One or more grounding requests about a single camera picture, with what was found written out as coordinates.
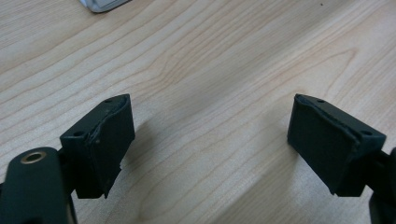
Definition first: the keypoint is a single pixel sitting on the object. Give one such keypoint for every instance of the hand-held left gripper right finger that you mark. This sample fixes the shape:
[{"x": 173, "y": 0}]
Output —
[{"x": 330, "y": 146}]

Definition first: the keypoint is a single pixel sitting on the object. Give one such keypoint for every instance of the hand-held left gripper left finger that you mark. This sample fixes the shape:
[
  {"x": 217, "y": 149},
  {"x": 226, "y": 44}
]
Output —
[{"x": 102, "y": 146}]

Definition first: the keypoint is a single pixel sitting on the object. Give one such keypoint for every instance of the grey flat device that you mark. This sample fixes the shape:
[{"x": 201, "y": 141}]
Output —
[{"x": 102, "y": 4}]

